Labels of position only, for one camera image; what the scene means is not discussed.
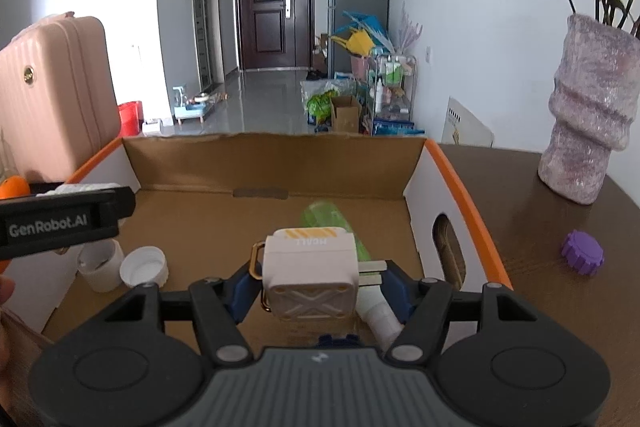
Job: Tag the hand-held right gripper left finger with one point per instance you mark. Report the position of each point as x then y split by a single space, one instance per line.
240 292

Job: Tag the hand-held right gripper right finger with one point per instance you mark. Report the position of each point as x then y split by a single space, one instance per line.
400 292

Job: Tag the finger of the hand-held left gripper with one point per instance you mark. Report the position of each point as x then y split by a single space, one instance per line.
125 204

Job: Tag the white ribbed object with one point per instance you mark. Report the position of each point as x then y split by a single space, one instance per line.
80 190

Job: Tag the white plug adapter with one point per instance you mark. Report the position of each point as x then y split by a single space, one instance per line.
312 267

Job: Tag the orange-rimmed cardboard box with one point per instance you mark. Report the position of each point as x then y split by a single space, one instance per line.
280 162

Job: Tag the person's left hand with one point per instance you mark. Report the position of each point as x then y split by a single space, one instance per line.
6 291

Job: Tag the orange fruit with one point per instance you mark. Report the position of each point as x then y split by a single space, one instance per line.
12 188

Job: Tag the small white jar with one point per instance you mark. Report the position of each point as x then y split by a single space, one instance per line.
102 269

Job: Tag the white screw cap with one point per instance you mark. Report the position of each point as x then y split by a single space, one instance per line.
145 267

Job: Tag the small white box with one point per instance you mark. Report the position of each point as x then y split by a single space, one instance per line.
151 127

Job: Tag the red bin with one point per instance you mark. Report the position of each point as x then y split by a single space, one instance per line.
131 117

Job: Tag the green spray bottle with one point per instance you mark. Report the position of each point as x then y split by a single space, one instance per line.
322 214

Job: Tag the pet water feeder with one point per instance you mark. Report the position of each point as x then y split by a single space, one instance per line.
192 106

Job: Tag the pink hard-shell suitcase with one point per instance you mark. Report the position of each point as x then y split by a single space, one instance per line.
55 107

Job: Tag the blue white carton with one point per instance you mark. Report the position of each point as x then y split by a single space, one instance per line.
392 127

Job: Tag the white flat board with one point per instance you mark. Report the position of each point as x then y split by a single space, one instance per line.
467 127

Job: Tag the open brown cardboard box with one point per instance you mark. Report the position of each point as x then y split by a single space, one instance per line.
345 117

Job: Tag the purple notched cap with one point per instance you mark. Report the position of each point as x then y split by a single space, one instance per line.
581 253

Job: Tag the green printed plastic bag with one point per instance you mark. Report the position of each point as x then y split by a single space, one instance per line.
320 104

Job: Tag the metal rolling cart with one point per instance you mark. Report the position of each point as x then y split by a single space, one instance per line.
392 87

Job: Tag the black shoes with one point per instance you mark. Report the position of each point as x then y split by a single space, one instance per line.
315 76

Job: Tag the pink bucket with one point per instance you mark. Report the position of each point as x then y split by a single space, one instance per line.
359 67

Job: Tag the dark brown entrance door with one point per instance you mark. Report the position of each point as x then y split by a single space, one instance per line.
272 27

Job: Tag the pink textured vase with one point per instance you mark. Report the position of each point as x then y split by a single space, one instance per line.
585 122

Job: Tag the blue yellow plastic toy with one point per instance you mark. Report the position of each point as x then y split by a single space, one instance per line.
359 39

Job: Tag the pale purple dried plant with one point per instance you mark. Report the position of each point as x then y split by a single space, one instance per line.
410 32

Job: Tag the interior door frame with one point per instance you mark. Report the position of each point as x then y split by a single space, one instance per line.
205 7

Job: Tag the white wall socket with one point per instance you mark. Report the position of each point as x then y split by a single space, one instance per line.
428 54

